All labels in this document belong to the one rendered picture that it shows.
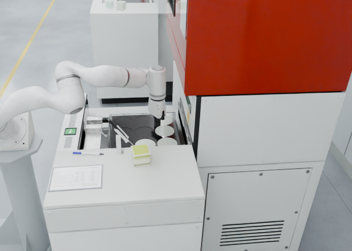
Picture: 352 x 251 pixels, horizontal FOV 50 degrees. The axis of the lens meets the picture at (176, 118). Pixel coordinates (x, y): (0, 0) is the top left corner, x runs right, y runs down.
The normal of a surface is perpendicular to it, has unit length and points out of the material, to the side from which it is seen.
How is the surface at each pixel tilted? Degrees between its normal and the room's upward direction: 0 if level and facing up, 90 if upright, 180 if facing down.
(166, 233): 90
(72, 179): 0
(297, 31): 90
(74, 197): 0
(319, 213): 0
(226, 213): 90
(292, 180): 90
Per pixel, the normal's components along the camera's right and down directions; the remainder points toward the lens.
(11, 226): 0.02, 0.54
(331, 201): 0.03, -0.84
